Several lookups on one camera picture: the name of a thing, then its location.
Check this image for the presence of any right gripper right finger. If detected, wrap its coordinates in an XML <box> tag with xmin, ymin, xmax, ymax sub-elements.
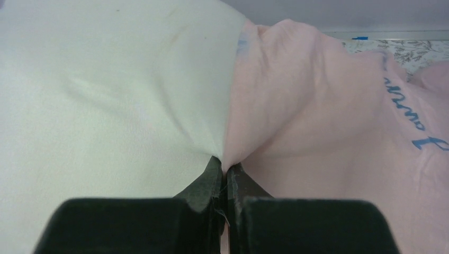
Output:
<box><xmin>227</xmin><ymin>165</ymin><xmax>399</xmax><ymax>253</ymax></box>

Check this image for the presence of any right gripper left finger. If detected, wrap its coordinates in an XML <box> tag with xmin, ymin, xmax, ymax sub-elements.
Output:
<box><xmin>35</xmin><ymin>157</ymin><xmax>223</xmax><ymax>253</ymax></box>

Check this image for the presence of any pink purple pillowcase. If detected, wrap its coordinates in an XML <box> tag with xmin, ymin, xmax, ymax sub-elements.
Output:
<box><xmin>221</xmin><ymin>20</ymin><xmax>448</xmax><ymax>253</ymax></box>

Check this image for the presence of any white pillow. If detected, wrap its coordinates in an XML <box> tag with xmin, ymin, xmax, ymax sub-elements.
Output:
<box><xmin>1</xmin><ymin>1</ymin><xmax>246</xmax><ymax>253</ymax></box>

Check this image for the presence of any floral table cloth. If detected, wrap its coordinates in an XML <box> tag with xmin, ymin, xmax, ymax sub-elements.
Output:
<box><xmin>342</xmin><ymin>40</ymin><xmax>448</xmax><ymax>79</ymax></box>

